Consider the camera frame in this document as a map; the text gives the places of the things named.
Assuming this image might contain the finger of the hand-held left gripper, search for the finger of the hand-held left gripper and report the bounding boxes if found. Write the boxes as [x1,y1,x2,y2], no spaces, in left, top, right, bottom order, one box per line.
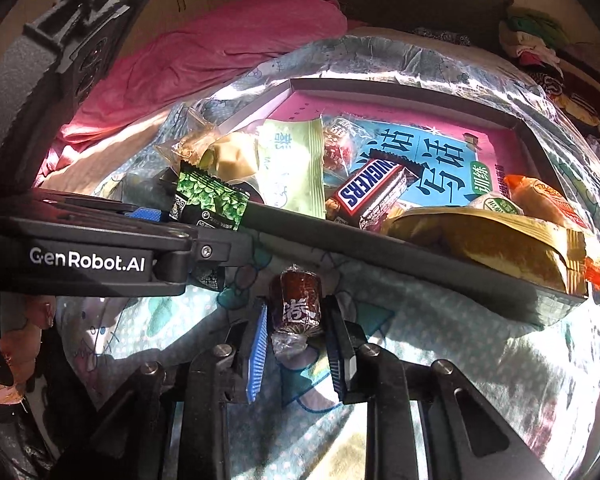
[152,231,254,296]
[31,188,162,223]

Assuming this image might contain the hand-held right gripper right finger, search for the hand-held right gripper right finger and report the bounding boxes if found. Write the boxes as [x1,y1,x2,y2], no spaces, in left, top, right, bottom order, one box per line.
[322,296,556,480]

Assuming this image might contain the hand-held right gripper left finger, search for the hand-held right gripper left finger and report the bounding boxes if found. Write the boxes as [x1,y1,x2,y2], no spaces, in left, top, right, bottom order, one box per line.
[50,303,270,480]

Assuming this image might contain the green and black snack packet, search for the green and black snack packet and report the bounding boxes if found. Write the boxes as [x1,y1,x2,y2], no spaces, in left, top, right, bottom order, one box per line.
[168,159,252,292]

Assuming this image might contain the dark brown candy roll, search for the dark brown candy roll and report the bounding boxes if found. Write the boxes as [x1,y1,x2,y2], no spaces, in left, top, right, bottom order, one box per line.
[268,263,327,357]

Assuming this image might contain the clear-wrapped brown pastry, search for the clear-wrapped brown pastry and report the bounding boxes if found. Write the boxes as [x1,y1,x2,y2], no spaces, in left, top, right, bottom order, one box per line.
[154,109,262,182]

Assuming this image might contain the dark shallow cardboard box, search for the dark shallow cardboard box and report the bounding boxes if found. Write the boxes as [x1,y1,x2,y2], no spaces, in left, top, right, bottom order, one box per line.
[160,77,599,329]

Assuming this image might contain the light green snack packet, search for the light green snack packet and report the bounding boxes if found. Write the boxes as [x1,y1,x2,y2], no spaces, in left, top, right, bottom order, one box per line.
[254,118,328,221]

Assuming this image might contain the brown chocolate bar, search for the brown chocolate bar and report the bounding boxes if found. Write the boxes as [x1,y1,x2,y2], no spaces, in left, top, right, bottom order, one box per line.
[324,148,422,232]

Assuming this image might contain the dark blue snack packet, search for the dark blue snack packet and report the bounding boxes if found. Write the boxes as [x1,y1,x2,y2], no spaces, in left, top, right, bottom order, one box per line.
[322,115,363,147]

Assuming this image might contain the yellow snack packet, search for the yellow snack packet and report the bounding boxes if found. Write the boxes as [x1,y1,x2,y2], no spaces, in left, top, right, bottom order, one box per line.
[379,204,589,296]

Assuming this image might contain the round green-label pastry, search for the round green-label pastry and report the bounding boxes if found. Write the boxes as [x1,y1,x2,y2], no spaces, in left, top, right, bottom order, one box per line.
[467,192,526,217]

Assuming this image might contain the orange cracker packet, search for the orange cracker packet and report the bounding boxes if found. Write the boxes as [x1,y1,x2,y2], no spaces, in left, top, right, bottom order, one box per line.
[503,174,600,293]

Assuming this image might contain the person's left hand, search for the person's left hand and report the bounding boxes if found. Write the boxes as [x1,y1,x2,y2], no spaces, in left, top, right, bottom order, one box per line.
[0,295,57,405]

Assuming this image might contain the cartoon printed blanket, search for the cartoon printed blanket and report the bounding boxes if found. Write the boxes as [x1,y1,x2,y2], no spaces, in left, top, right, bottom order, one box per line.
[55,34,600,480]

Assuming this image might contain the pink blanket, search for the pink blanket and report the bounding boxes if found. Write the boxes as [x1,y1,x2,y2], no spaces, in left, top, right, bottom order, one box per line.
[32,0,349,187]

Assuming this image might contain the pink and blue book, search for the pink and blue book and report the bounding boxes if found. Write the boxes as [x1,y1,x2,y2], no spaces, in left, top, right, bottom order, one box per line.
[274,97,522,212]

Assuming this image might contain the dark headboard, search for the dark headboard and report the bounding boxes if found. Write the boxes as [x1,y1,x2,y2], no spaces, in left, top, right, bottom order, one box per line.
[249,0,514,37]

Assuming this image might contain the pile of folded clothes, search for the pile of folded clothes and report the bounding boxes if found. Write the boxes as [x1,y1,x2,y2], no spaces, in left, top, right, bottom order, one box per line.
[497,5,600,132]

